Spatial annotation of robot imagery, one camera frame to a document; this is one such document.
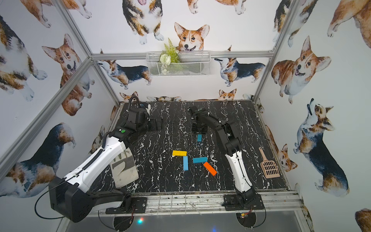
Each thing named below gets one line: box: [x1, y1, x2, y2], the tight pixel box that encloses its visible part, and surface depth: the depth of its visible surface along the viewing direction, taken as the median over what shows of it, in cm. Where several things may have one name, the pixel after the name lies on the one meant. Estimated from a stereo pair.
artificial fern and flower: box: [159, 37, 181, 66], surface depth 83 cm
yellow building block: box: [172, 150, 188, 157], surface depth 94 cm
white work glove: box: [110, 147, 140, 188], surface depth 86 cm
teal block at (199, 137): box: [197, 133, 203, 143], surface depth 102 cm
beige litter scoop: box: [258, 146, 281, 179], surface depth 85 cm
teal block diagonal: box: [192, 156, 209, 164], surface depth 90 cm
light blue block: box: [183, 155, 189, 171], surface depth 89 cm
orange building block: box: [203, 161, 217, 176], surface depth 87 cm
